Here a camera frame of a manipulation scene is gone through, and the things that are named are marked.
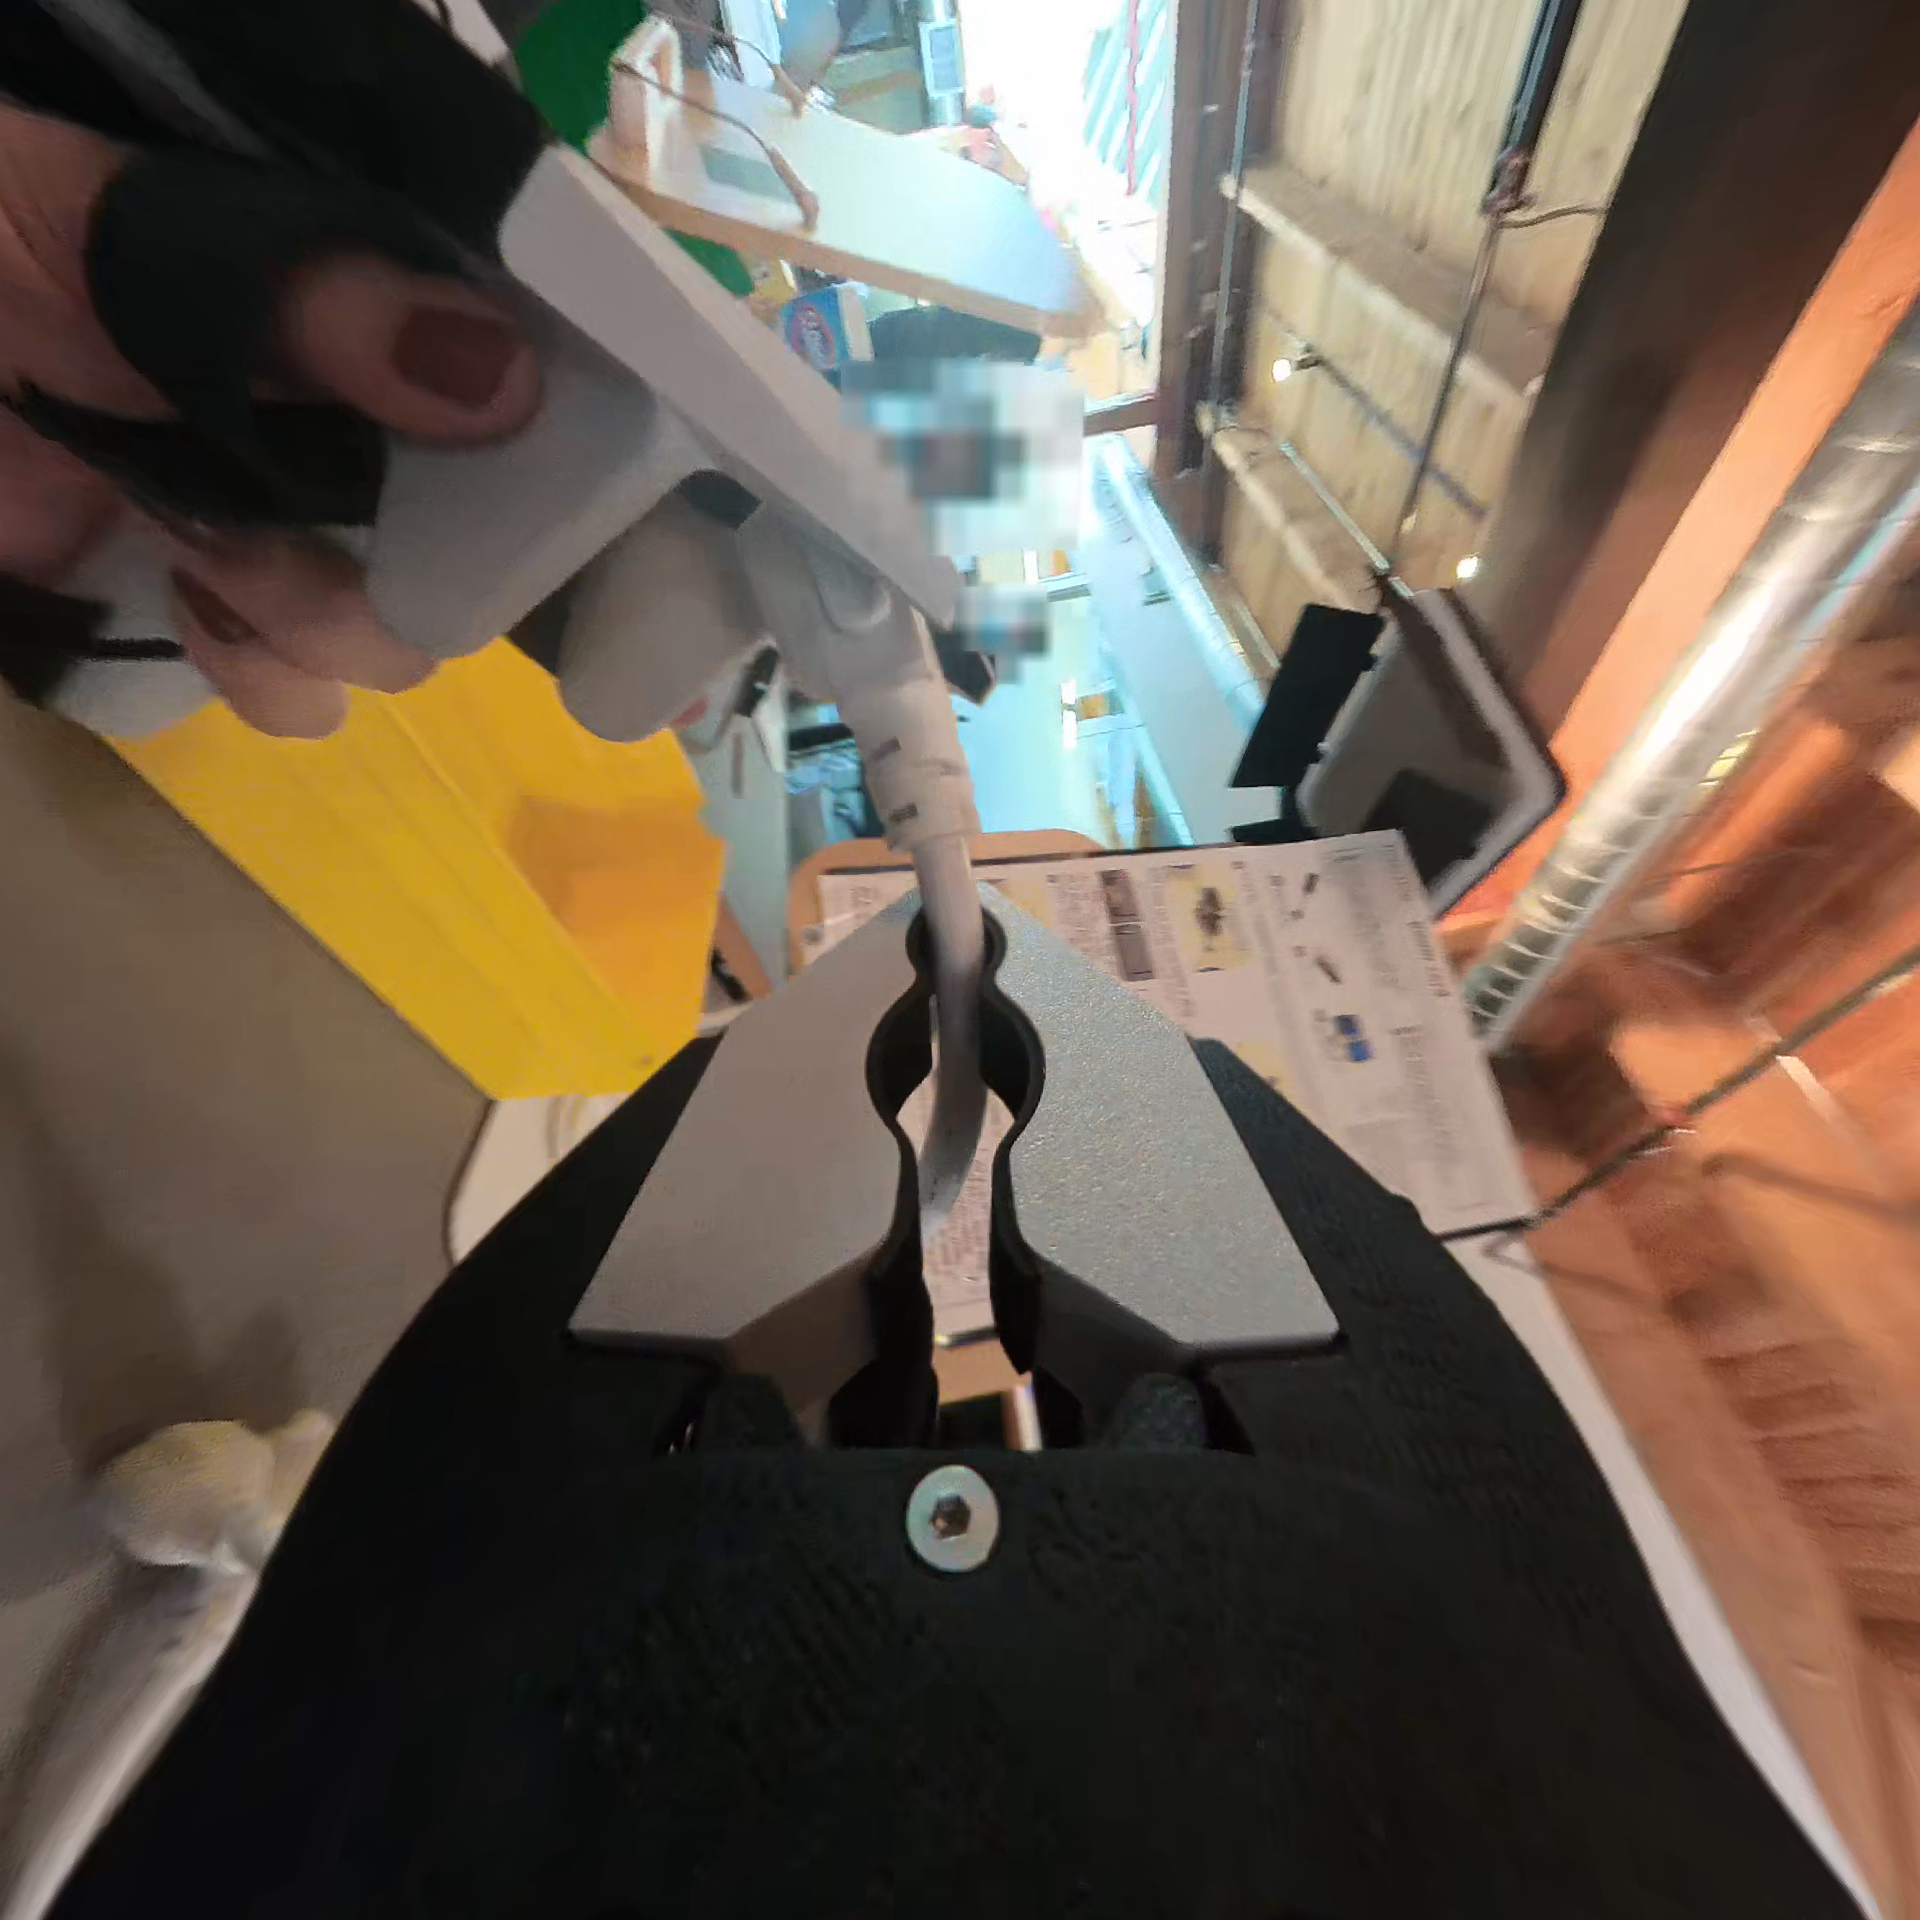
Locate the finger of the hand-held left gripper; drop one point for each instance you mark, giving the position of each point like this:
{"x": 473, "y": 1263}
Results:
{"x": 651, "y": 645}
{"x": 704, "y": 360}

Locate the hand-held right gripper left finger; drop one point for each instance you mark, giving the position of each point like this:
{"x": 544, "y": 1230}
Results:
{"x": 750, "y": 1200}

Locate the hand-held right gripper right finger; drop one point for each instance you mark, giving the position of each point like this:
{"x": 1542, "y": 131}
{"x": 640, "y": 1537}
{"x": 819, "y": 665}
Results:
{"x": 1171, "y": 1200}

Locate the white power plug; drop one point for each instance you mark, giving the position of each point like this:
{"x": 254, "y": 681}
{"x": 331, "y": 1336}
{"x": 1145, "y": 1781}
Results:
{"x": 838, "y": 615}

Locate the person's left hand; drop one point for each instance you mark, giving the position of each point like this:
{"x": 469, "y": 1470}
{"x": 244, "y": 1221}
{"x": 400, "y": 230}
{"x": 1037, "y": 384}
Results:
{"x": 450, "y": 360}

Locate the blue and white box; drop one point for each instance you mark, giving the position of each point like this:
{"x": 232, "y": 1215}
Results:
{"x": 820, "y": 324}

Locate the white table with wooden edge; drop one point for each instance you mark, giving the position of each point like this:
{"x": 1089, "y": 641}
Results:
{"x": 901, "y": 212}

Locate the printed paper sheet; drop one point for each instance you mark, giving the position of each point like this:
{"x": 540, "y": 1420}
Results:
{"x": 1320, "y": 960}

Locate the green board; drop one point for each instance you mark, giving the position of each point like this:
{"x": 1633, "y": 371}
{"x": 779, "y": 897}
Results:
{"x": 586, "y": 61}

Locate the yellow plastic bin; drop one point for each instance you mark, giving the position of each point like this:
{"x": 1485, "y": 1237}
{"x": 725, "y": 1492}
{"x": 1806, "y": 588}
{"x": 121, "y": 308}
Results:
{"x": 450, "y": 901}

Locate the white framed screen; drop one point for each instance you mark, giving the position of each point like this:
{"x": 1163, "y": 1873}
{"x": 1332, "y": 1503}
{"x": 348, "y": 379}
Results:
{"x": 1441, "y": 720}

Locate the white crumpled cloth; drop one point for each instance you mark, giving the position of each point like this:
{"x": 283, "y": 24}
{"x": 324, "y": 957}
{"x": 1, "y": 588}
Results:
{"x": 211, "y": 1485}

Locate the silver ventilation duct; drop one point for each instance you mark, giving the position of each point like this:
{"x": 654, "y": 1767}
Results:
{"x": 1724, "y": 720}

